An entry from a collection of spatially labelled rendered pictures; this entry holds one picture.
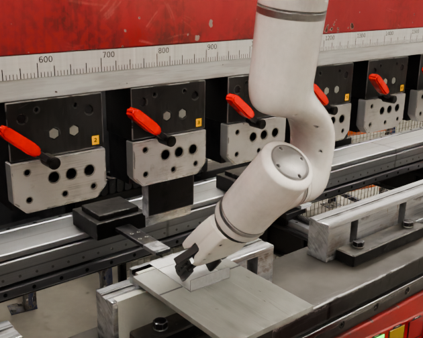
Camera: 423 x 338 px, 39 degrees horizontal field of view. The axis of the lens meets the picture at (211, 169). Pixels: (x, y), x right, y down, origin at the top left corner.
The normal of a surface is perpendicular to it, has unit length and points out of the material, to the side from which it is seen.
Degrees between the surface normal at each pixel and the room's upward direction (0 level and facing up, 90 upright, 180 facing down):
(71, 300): 0
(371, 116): 90
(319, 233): 90
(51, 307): 0
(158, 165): 90
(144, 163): 90
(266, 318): 0
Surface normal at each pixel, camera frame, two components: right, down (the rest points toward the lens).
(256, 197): -0.57, 0.45
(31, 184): 0.63, 0.25
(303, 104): 0.55, 0.49
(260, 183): -0.72, 0.26
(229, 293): 0.01, -0.95
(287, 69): -0.06, 0.42
